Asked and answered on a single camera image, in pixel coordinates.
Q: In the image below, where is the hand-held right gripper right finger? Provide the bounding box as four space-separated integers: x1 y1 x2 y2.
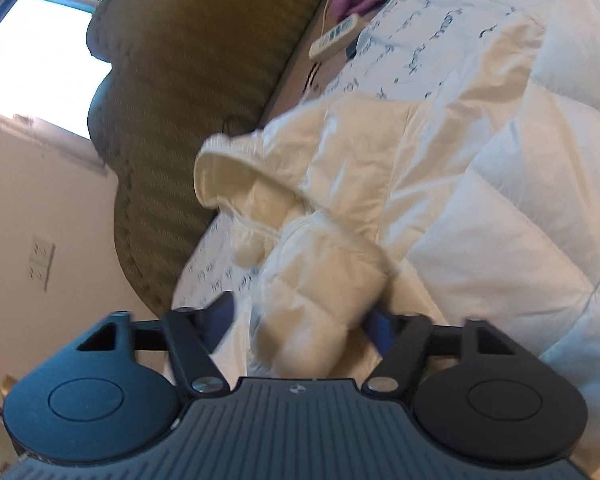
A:
362 307 527 394

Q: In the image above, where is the white remote controller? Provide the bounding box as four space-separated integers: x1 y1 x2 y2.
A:
308 13 364 60

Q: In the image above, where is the white wall socket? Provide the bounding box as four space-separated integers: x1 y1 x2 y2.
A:
28 233 56 292

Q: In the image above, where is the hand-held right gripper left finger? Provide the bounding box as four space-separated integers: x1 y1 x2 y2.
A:
76 292 237 396

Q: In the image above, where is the white script printed quilt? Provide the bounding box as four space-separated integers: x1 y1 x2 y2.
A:
172 0 600 313

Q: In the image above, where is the cream puffer jacket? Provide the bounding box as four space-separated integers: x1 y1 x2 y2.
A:
193 14 552 380

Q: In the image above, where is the olive green bed headboard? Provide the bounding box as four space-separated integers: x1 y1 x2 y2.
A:
87 0 349 314

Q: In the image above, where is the window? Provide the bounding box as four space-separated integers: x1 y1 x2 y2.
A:
0 0 112 142

